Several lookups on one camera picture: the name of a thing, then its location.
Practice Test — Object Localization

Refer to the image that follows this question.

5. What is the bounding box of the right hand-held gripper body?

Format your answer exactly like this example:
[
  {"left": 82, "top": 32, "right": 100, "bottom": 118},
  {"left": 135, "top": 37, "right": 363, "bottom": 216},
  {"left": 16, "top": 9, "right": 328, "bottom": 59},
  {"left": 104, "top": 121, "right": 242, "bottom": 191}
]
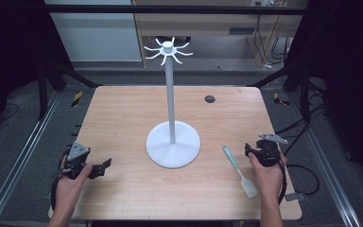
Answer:
[{"left": 248, "top": 132, "right": 288, "bottom": 167}]

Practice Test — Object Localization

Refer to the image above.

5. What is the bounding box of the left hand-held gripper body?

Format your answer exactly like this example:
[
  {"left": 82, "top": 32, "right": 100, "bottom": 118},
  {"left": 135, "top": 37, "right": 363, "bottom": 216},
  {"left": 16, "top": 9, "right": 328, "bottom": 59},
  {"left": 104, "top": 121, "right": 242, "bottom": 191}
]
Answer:
[{"left": 60, "top": 141, "right": 99, "bottom": 181}]

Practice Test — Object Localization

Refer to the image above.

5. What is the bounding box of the teal handled white spatula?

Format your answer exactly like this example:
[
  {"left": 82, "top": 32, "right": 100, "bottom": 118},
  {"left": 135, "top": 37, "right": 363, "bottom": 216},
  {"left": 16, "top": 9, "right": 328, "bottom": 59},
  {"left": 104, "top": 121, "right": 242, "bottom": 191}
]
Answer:
[{"left": 222, "top": 145, "right": 259, "bottom": 200}]

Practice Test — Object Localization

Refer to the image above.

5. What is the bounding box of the white hook stand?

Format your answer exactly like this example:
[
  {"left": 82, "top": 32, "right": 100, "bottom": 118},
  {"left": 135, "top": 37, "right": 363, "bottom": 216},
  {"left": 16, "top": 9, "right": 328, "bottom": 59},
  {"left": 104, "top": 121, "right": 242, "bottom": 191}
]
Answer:
[{"left": 143, "top": 36, "right": 201, "bottom": 169}]

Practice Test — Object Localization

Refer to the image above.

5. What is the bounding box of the person's right hand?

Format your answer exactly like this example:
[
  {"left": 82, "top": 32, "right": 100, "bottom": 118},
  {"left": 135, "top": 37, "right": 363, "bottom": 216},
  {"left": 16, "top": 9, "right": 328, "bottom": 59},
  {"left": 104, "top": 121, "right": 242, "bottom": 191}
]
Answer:
[{"left": 248, "top": 150, "right": 287, "bottom": 206}]

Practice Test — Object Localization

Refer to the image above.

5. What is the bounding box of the person's left hand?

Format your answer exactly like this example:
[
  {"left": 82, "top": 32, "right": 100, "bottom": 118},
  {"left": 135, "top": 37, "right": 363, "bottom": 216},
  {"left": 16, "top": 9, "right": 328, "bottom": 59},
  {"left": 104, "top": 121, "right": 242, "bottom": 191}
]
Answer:
[{"left": 54, "top": 154, "right": 94, "bottom": 219}]

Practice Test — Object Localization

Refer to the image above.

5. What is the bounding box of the yellow black striped floor marker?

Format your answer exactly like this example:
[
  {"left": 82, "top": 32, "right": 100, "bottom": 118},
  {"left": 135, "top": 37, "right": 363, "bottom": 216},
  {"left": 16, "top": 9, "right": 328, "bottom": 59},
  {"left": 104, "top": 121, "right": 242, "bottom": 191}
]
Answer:
[
  {"left": 272, "top": 92, "right": 291, "bottom": 107},
  {"left": 71, "top": 91, "right": 84, "bottom": 108}
]

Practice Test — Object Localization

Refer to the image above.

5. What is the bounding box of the wooden cabinet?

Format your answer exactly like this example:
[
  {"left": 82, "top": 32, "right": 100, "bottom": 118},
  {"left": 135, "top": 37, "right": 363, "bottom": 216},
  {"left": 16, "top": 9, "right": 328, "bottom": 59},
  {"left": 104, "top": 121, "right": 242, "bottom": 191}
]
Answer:
[{"left": 131, "top": 0, "right": 308, "bottom": 69}]

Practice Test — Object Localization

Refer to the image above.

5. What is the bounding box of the white panel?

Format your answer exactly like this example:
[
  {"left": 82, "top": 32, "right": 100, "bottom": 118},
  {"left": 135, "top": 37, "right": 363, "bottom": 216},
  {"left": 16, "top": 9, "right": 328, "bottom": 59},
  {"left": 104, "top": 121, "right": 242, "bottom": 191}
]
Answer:
[{"left": 43, "top": 0, "right": 143, "bottom": 62}]

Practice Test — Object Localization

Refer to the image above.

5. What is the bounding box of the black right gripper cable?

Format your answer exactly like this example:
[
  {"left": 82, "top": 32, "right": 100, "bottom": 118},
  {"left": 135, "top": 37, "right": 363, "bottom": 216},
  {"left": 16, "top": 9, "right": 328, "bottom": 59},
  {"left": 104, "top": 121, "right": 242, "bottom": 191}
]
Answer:
[{"left": 273, "top": 148, "right": 320, "bottom": 206}]

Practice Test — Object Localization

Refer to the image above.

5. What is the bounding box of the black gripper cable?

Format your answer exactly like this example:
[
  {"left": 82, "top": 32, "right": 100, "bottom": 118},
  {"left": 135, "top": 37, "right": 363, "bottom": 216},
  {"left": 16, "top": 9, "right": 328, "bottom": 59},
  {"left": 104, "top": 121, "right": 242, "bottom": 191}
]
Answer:
[
  {"left": 273, "top": 148, "right": 320, "bottom": 206},
  {"left": 50, "top": 148, "right": 71, "bottom": 212}
]

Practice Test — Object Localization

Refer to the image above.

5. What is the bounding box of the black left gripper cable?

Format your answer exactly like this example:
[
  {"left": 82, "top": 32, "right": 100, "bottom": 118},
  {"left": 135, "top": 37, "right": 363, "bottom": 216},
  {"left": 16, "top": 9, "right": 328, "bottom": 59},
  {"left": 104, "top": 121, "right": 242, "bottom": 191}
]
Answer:
[{"left": 50, "top": 148, "right": 71, "bottom": 212}]

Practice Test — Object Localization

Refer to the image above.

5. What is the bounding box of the bundle of black floor cables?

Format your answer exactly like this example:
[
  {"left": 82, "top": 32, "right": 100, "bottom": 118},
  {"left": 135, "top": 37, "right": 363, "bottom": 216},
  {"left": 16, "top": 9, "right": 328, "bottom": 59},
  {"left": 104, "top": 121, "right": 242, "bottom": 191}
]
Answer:
[{"left": 273, "top": 79, "right": 329, "bottom": 155}]

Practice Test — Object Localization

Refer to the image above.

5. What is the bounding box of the grey cable plug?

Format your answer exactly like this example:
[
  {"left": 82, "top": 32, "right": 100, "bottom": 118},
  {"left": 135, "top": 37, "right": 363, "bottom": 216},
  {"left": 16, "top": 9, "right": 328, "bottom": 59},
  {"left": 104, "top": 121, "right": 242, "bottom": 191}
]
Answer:
[{"left": 284, "top": 192, "right": 306, "bottom": 202}]

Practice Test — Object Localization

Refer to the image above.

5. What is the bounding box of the aluminium floor rail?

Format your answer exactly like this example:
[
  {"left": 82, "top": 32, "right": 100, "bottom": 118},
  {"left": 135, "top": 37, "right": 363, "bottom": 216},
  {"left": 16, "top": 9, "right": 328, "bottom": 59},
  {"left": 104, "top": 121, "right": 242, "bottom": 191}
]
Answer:
[
  {"left": 0, "top": 91, "right": 62, "bottom": 227},
  {"left": 287, "top": 93, "right": 363, "bottom": 227}
]

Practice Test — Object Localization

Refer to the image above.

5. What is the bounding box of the black metal frame leg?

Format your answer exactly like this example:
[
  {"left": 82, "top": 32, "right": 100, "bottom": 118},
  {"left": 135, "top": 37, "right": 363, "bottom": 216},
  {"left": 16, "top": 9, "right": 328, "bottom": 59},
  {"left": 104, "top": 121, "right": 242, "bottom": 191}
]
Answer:
[
  {"left": 249, "top": 61, "right": 313, "bottom": 122},
  {"left": 37, "top": 61, "right": 103, "bottom": 121}
]

